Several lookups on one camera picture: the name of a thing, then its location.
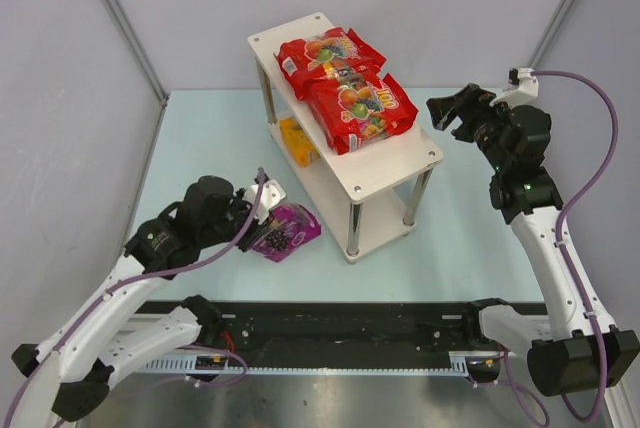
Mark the purple candy bag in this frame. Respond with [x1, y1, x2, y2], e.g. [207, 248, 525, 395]
[251, 203, 322, 263]

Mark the orange mango candy bag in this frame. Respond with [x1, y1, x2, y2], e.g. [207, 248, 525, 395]
[279, 117, 320, 167]

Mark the red candy bag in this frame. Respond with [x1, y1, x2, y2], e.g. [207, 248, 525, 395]
[275, 27, 387, 101]
[308, 71, 418, 155]

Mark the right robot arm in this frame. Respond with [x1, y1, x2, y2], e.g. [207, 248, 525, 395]
[426, 83, 639, 397]

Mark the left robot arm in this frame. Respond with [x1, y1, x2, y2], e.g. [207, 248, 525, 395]
[3, 171, 286, 427]

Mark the white two-tier shelf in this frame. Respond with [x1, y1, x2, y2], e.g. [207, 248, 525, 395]
[248, 12, 444, 264]

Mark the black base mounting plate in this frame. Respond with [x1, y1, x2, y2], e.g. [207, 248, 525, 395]
[163, 299, 522, 355]

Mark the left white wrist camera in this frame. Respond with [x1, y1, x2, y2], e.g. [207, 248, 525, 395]
[243, 179, 286, 224]

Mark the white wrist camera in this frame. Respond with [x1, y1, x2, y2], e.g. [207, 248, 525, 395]
[490, 67, 539, 108]
[243, 179, 286, 224]

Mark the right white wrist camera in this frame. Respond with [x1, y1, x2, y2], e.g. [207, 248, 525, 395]
[490, 67, 539, 108]

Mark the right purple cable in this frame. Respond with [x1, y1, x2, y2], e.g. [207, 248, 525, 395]
[499, 67, 621, 424]

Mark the aluminium rail with cable duct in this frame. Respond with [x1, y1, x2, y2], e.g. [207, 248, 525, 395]
[72, 315, 616, 378]

